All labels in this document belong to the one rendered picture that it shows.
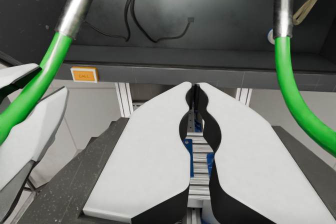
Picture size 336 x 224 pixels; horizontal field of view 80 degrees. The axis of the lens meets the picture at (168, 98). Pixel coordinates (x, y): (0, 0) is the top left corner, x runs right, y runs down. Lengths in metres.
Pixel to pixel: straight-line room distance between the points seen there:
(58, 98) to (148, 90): 1.15
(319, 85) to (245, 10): 0.22
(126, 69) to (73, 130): 1.65
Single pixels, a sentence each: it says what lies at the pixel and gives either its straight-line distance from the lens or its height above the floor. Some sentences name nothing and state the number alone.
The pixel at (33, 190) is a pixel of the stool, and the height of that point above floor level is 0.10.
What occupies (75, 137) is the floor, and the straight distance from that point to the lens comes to 2.09.
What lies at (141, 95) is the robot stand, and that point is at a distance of 1.34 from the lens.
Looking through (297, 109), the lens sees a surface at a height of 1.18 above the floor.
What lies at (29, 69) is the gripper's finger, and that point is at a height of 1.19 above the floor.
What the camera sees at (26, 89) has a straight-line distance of 0.19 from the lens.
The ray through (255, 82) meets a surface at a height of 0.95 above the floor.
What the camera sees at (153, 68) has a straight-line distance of 0.41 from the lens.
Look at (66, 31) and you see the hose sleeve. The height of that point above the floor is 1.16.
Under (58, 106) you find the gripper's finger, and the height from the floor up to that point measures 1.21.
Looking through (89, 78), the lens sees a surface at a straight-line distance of 0.45.
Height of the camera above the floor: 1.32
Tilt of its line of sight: 57 degrees down
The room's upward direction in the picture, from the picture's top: 173 degrees counter-clockwise
